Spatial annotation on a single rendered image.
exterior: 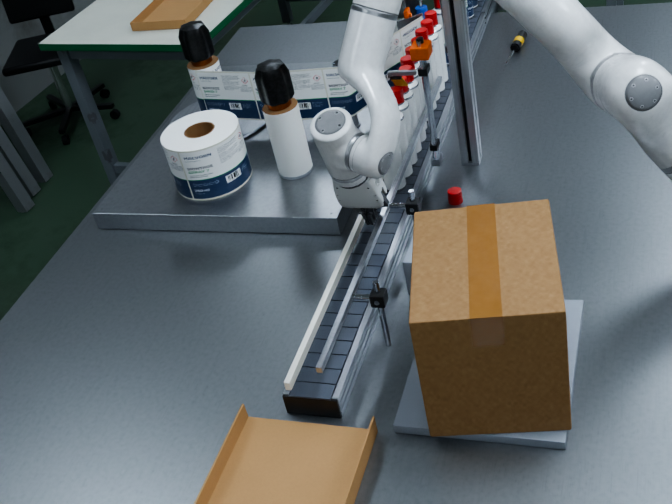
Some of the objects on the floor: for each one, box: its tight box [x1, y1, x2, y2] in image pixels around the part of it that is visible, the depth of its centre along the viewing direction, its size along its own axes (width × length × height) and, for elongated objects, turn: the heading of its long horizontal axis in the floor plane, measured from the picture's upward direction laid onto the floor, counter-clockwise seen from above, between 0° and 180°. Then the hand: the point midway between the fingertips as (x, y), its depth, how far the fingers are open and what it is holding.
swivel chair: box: [1, 0, 120, 145], centre depth 461 cm, size 53×53×84 cm
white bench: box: [38, 0, 342, 185], centre depth 433 cm, size 190×75×80 cm, turn 171°
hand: (369, 214), depth 198 cm, fingers closed
